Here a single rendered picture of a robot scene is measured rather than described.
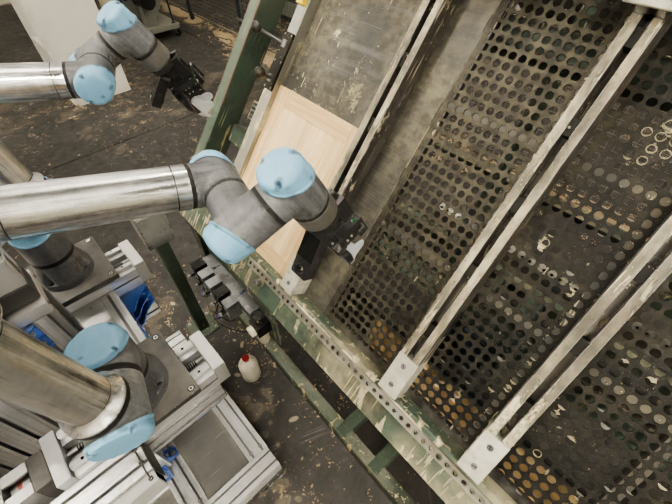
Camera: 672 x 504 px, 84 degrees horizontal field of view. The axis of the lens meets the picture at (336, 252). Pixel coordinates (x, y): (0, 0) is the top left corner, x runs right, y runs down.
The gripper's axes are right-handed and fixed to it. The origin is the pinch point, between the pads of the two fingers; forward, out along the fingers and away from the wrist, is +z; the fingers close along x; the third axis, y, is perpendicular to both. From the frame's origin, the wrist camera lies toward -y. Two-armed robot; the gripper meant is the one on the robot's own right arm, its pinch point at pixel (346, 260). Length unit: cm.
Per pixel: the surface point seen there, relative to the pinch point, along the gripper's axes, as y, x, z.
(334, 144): 28, 40, 19
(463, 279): 15.9, -18.0, 20.5
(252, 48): 43, 98, 14
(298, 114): 30, 60, 18
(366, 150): 29.1, 24.1, 12.3
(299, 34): 51, 74, 8
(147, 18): 98, 544, 168
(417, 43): 56, 25, -1
